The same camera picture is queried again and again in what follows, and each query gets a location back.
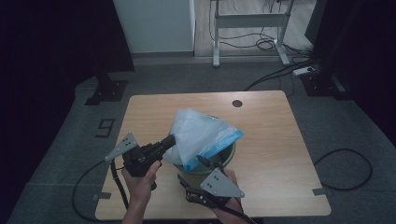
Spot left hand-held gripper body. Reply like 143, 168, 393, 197
105, 132, 164, 178

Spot black curtain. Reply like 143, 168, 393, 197
0, 0, 135, 218
304, 0, 396, 148

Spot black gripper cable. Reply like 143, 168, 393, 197
199, 194, 258, 224
72, 159, 130, 223

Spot white power strip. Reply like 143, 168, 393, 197
292, 65, 316, 77

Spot white metal desk frame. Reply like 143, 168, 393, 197
209, 0, 295, 68

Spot person's right hand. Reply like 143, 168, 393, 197
214, 168, 246, 217

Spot tangle of thin black cables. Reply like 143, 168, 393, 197
208, 0, 312, 58

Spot thick black floor cables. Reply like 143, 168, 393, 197
243, 57, 319, 92

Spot white plastic bag blue edge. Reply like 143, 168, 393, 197
163, 107, 246, 173

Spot white cabinet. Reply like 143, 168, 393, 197
112, 0, 196, 54

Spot black looped floor cable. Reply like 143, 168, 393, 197
313, 148, 374, 191

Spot green plastic trash bin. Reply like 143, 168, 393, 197
174, 141, 237, 189

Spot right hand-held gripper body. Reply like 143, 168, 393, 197
186, 167, 246, 209

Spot person's left hand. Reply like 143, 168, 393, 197
121, 160, 163, 203

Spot black stand base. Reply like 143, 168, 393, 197
300, 73, 354, 101
84, 71, 129, 106

